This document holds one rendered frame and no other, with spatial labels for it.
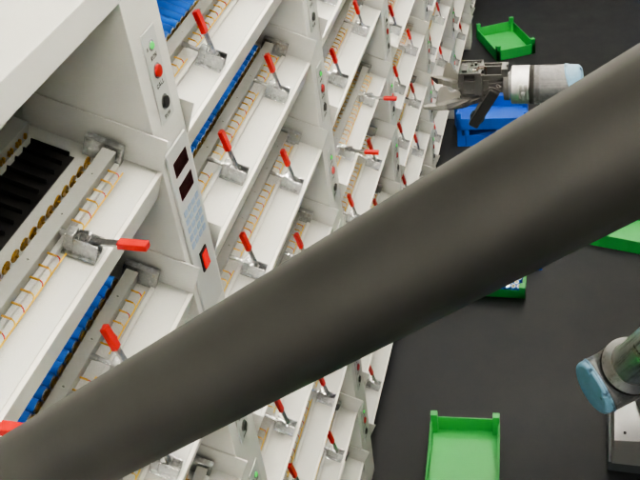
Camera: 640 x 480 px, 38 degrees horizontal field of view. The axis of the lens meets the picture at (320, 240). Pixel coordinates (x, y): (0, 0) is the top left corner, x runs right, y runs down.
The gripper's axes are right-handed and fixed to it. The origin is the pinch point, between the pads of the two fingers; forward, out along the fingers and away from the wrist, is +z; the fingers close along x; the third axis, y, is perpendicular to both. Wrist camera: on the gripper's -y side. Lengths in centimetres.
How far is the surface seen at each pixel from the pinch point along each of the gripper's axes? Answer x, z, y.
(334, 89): 15.2, 18.2, 10.3
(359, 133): 0.9, 17.8, -10.3
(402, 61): -77, 21, -29
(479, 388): -5, -7, -106
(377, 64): -30.1, 18.3, -6.5
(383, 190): -30, 21, -49
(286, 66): 44, 19, 31
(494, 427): 14, -14, -102
